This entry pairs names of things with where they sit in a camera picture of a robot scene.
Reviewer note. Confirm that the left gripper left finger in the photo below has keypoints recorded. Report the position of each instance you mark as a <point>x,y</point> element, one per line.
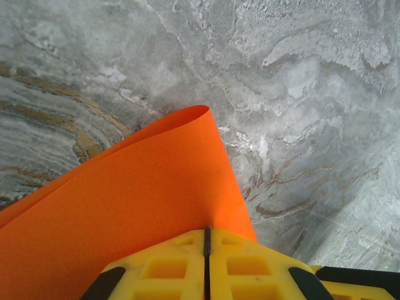
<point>156,268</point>

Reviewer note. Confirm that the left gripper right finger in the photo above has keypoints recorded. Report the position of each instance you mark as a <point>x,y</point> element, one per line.
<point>250,268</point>

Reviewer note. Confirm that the orange paper sheet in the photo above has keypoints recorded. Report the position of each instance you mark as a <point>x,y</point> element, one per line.
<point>125,203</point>

